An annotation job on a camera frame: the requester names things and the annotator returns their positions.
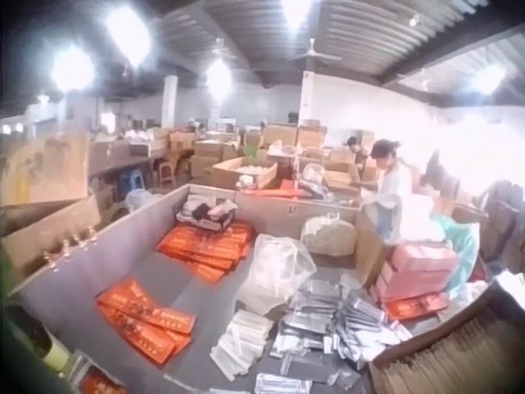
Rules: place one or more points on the blue plastic stool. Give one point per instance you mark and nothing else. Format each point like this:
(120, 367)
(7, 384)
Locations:
(131, 180)

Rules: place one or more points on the small pile of orange packets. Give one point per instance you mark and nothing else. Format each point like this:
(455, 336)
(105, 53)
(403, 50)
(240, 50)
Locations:
(143, 318)

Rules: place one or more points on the stack of white packets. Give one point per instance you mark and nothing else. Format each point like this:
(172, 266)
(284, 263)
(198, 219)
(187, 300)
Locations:
(240, 338)

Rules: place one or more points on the clear plastic bag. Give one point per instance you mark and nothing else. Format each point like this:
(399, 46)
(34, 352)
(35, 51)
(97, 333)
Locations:
(275, 273)

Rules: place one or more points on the open carton with white goods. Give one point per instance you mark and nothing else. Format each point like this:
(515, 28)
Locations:
(244, 172)

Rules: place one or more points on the white bag of goods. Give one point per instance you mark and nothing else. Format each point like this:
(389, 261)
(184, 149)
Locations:
(328, 236)

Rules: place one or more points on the green plastic bag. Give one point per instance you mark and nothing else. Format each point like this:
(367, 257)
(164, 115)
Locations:
(457, 246)

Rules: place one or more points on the orange packets under pink boxes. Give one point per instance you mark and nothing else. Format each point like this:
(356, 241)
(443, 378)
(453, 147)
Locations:
(416, 308)

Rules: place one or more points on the grey partition board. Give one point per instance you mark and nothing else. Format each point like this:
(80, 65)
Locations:
(102, 254)

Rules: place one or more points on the large brown cardboard carton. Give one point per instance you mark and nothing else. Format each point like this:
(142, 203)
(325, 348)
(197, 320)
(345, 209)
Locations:
(45, 168)

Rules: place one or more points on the ceiling fan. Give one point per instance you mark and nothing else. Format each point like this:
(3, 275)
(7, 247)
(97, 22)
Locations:
(312, 53)

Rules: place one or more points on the green bottle with label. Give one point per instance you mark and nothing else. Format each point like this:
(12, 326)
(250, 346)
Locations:
(35, 334)

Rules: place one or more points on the carton of brown envelopes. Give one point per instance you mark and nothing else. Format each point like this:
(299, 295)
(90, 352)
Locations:
(459, 349)

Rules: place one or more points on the stack of pink boxes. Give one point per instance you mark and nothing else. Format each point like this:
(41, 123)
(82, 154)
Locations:
(416, 268)

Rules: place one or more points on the heap of background cartons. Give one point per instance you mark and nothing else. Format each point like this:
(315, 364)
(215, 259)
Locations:
(287, 152)

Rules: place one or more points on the orange packets in box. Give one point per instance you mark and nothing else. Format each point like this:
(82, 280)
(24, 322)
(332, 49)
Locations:
(98, 381)

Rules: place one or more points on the heap of silver foil packets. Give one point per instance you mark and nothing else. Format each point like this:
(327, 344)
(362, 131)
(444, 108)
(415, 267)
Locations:
(336, 324)

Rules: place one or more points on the large pile of orange packets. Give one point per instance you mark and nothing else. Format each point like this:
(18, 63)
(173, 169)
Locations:
(207, 250)

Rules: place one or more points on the black tray with items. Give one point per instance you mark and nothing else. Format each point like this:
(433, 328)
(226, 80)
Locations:
(207, 213)

